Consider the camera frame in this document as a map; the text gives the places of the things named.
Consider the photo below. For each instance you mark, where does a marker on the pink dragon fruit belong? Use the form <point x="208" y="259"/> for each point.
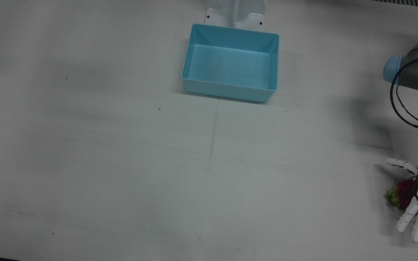
<point x="403" y="194"/>

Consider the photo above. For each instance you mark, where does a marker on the light blue plastic bin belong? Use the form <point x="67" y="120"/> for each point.
<point x="230" y="69"/>

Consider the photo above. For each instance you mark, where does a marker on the white mounting pedestal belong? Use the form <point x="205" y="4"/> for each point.
<point x="236" y="12"/>

